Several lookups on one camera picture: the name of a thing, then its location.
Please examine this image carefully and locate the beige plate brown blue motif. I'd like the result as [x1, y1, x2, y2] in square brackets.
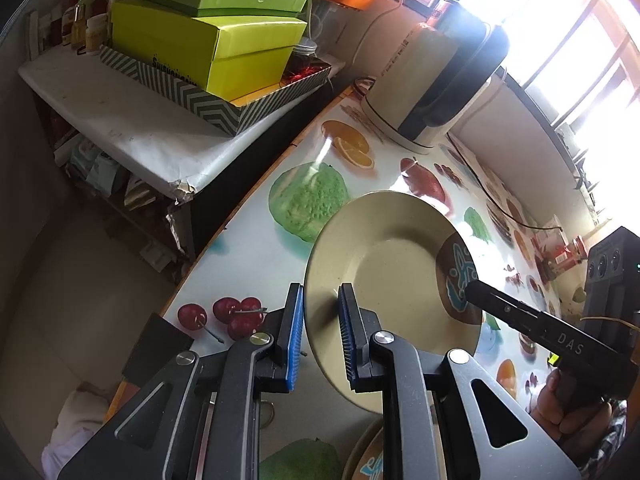
[304, 191, 482, 414]

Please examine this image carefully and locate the yellow-green cardboard box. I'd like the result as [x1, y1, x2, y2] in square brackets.
[111, 0, 306, 101]

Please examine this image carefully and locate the striped chevron tray box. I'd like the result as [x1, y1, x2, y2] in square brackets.
[98, 44, 333, 138]

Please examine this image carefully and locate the cream black electric kettle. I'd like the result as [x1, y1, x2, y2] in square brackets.
[361, 0, 509, 153]

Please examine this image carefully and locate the white red small carton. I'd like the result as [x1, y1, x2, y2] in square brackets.
[530, 214, 567, 261]

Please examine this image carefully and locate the red lid sauce jar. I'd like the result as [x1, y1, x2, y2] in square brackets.
[541, 236, 588, 283]

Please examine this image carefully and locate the black power cable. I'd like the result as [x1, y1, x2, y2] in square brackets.
[351, 75, 566, 233]

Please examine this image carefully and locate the person's right hand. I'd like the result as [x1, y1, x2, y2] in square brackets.
[529, 370, 612, 463]

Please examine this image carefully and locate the black clip on table edge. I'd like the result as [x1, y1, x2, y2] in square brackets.
[122, 313, 194, 388]

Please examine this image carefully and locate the fruit print tablecloth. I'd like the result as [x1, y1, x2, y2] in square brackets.
[102, 86, 566, 480]

